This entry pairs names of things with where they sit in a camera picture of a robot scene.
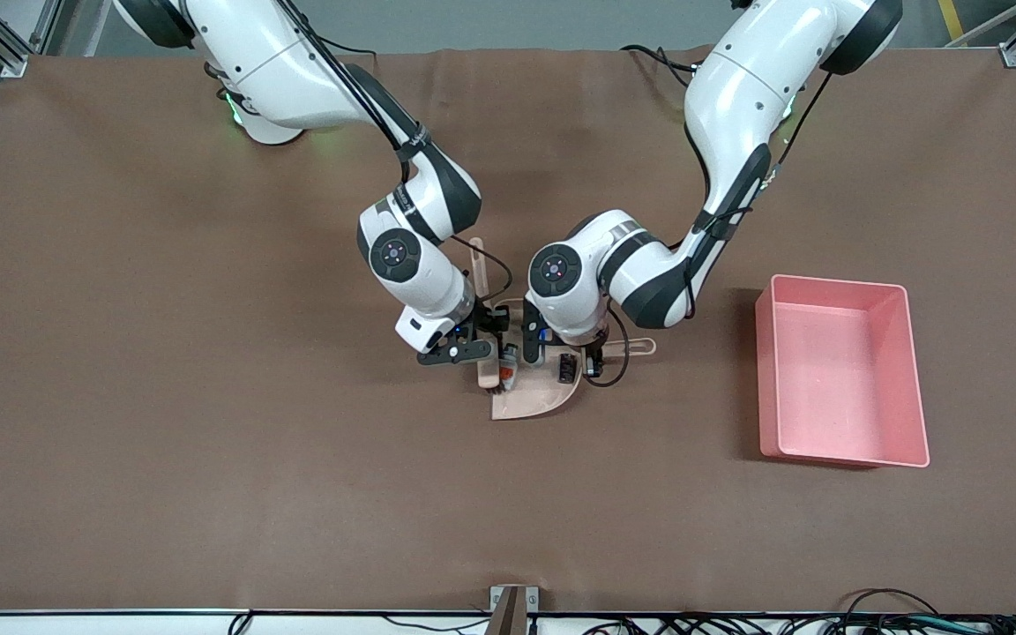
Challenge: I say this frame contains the beige hand brush black bristles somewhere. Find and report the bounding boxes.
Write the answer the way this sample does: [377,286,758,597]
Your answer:
[468,236,519,395]

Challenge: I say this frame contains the beige plastic dustpan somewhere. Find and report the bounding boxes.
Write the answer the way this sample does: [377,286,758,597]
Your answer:
[490,298,657,422]

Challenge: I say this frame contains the pink plastic bin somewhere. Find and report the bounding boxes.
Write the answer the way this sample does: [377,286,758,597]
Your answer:
[755,273,930,468]

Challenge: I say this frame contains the large table cover mat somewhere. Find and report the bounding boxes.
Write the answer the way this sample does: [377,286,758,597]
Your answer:
[0,44,1016,616]

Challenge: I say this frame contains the grey metal bracket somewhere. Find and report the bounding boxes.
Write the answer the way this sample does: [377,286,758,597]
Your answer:
[489,586,540,613]

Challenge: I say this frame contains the black right arm base cable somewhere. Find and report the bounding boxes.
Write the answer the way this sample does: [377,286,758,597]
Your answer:
[314,34,378,61]

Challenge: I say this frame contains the black arm base cable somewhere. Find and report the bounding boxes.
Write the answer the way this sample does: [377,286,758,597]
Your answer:
[314,34,378,61]
[621,44,705,89]

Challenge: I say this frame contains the tangle of black cables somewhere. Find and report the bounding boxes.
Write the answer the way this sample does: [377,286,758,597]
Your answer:
[579,615,1016,635]

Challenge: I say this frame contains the black left arm base cable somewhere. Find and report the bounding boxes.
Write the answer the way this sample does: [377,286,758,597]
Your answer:
[621,44,705,89]

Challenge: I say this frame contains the black looped cable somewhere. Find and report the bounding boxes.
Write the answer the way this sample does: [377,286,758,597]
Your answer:
[841,588,943,623]

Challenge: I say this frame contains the white table edge rail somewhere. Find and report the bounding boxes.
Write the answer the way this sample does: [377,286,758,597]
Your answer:
[0,611,1016,635]

